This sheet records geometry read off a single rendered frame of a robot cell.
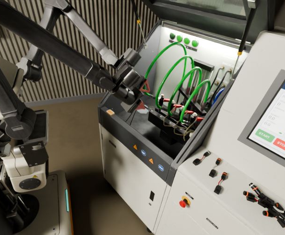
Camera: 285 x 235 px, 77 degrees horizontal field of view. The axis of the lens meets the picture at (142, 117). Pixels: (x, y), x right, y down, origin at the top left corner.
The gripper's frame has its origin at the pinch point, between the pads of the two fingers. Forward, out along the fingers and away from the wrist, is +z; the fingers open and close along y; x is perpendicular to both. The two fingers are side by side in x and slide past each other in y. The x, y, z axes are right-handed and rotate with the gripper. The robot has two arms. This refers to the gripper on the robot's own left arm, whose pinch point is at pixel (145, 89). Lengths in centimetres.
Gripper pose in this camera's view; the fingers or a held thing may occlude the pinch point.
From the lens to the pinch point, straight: 97.2
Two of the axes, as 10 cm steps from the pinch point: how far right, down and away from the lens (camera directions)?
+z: 6.2, 4.4, 6.5
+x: -5.8, 8.1, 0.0
